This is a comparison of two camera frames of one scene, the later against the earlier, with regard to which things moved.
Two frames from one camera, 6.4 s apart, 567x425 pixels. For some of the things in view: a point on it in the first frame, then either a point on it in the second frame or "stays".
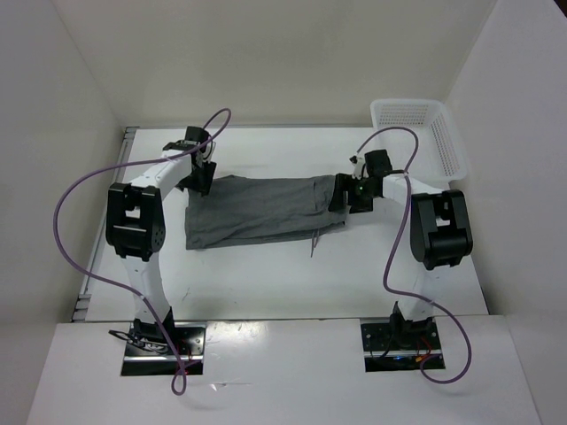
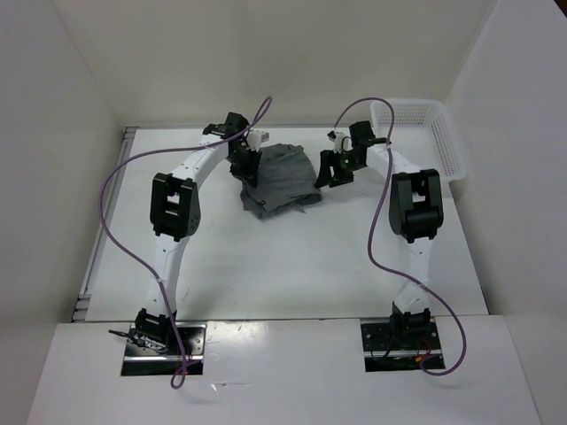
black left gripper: x=201 y=185 → x=249 y=173
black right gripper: x=344 y=181 → x=328 y=158
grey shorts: x=246 y=208 → x=285 y=180
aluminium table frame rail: x=82 y=308 stays
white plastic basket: x=438 y=158 stays
